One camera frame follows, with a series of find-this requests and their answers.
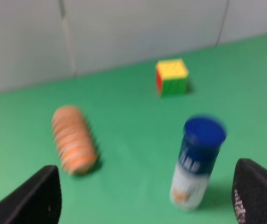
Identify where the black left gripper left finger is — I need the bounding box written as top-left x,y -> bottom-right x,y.
0,165 -> 62,224

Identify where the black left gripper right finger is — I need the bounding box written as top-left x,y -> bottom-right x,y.
232,158 -> 267,224

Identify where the orange twisted plush bread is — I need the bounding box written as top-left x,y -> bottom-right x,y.
52,105 -> 98,175

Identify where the blue white yogurt bottle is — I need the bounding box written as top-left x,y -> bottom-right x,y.
170,115 -> 226,210

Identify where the colourful puzzle cube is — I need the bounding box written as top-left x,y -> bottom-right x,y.
155,58 -> 189,97

